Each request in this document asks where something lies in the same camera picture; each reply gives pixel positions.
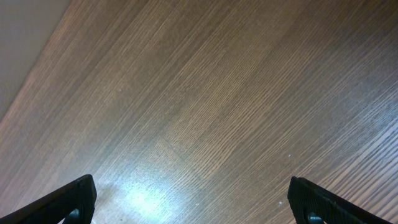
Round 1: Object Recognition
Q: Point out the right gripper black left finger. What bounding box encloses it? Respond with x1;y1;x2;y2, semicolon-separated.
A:
1;174;97;224

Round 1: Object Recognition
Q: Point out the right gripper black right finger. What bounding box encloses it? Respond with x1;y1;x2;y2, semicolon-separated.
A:
287;177;391;224

